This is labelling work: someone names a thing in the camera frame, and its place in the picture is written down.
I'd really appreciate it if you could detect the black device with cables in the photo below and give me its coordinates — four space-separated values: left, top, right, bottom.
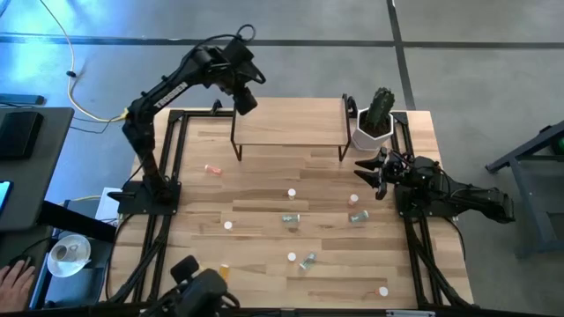
139 254 241 317

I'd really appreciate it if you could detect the clear vial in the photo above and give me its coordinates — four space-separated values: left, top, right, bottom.
298 251 318 271

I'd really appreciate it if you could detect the grey metal table frame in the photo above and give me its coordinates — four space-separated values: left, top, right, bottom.
484 119 564 260

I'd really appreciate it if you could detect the white plant pot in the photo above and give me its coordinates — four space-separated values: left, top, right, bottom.
351 107 395 152

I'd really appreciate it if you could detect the black box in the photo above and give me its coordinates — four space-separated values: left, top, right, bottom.
0 110 45 161

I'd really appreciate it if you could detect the yellow cable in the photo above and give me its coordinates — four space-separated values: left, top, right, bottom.
38 0 130 124

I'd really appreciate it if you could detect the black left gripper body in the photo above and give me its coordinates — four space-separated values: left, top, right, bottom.
222 59 267 117

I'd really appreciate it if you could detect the dark flat device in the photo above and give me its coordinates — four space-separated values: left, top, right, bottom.
0 92 47 107

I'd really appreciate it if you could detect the white paper sheet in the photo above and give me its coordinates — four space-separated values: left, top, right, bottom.
93 187 123 223

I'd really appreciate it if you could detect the person's hand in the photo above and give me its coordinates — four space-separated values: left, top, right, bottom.
0 259 37 314

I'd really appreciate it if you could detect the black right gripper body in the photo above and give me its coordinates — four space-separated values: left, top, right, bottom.
375 146 418 203

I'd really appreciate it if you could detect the wooden shelf with black legs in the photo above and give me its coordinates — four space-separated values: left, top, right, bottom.
229 92 359 163

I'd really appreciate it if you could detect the smartphone with lit screen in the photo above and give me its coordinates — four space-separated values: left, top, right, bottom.
0 180 14 217

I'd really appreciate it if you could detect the black bar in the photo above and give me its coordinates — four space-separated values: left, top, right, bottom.
37 200 118 244

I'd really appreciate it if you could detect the grey desk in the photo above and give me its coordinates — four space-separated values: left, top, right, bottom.
0 107 75 233

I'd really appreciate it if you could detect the green cactus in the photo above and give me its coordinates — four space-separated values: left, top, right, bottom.
365 86 396 133

